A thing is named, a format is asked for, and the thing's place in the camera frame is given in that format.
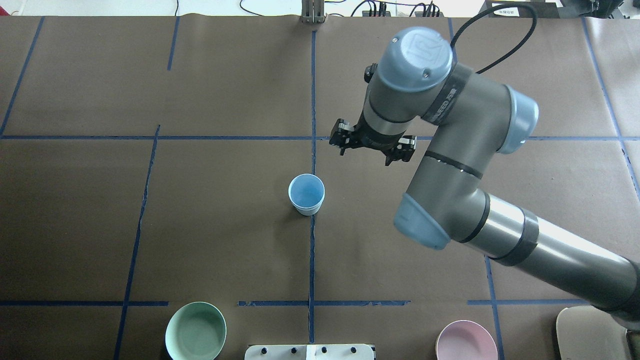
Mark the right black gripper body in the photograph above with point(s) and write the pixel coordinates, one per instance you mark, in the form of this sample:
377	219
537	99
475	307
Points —
371	140

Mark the green bowl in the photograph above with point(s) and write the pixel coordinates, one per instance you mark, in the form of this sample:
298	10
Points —
196	331

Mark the white camera mounting post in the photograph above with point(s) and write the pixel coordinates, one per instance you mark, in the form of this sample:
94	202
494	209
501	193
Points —
336	351

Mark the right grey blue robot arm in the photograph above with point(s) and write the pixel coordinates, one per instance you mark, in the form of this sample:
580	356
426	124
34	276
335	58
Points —
478	174

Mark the blue cup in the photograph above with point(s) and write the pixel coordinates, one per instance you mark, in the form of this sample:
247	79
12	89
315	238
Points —
306	193

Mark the cream toaster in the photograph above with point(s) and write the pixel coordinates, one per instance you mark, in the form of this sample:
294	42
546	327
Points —
586	333

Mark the black box with label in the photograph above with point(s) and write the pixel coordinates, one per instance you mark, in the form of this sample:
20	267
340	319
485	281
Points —
544	9

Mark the pink bowl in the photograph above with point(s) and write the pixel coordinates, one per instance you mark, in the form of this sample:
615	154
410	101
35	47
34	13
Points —
465	340

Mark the aluminium frame post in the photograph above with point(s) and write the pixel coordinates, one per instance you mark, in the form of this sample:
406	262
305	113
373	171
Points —
313	11

